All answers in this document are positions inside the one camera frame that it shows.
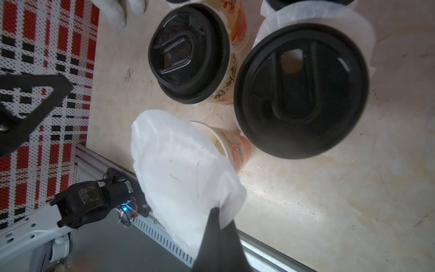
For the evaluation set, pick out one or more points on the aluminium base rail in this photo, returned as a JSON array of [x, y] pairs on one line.
[[260, 256]]

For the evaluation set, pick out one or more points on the paper cup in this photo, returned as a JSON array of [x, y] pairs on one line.
[[223, 95], [236, 21], [229, 143]]

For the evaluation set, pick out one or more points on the black cup lid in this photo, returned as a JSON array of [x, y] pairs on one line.
[[301, 90], [189, 53], [276, 5]]

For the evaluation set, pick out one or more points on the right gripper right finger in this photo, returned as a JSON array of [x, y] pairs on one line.
[[233, 258]]

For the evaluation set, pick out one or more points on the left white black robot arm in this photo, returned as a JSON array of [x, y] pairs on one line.
[[82, 203]]

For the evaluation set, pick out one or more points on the translucent paper disc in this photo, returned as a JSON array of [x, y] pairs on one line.
[[342, 18], [183, 176]]

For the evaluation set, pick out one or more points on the grey husky plush toy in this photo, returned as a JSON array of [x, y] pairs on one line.
[[115, 13]]

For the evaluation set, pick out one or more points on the translucent paper disc front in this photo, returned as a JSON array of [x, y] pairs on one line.
[[183, 176]]

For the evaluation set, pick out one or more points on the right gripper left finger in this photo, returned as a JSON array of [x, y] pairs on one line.
[[208, 259]]

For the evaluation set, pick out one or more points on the green circuit board with wires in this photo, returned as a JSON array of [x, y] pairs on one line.
[[127, 212]]

